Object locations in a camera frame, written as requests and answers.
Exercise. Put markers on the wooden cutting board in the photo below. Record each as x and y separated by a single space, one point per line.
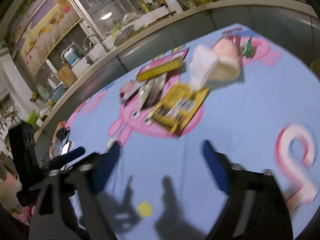
67 76

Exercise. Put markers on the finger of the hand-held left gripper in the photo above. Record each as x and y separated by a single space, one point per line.
75 153

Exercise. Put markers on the black power plug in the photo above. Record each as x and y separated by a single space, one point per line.
62 133

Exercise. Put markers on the yellow cardboard box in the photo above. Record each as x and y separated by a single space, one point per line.
160 69

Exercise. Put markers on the blue cartoon printed blanket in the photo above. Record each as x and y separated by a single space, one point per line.
237 110

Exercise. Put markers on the white tissue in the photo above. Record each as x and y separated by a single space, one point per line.
202 65

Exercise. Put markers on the round grey lid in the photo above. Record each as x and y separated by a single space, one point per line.
123 35

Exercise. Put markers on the yellow snack packet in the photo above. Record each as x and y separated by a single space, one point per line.
180 107

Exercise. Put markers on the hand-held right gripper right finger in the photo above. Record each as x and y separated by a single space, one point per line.
215 166

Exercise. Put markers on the row of condiment bottles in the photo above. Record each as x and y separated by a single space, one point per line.
153 1

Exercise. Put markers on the wall poster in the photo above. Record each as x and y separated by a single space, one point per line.
47 25

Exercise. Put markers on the silver foil wrapper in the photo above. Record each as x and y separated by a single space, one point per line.
152 90

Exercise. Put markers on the white ceramic sink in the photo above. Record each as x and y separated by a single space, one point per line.
82 65

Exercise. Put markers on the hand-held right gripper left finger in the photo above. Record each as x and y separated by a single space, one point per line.
110 161

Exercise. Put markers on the white plastic jug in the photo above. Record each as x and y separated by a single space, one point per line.
173 3

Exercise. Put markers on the green small wrapper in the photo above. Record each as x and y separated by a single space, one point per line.
248 46

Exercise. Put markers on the blue plastic basin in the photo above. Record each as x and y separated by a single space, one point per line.
57 93

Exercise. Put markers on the blue label detergent jug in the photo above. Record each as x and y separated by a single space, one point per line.
72 57

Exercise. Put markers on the barred window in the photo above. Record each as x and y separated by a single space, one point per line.
107 2

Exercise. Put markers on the pink white plastic bag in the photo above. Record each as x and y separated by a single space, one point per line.
227 60

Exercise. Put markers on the orange white power strip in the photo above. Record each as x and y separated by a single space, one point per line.
58 146

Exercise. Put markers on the metal sink faucet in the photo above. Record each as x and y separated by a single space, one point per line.
85 42

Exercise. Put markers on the white red snack packet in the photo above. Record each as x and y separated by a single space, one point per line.
130 88

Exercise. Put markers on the green plastic box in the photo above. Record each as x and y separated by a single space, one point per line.
32 117

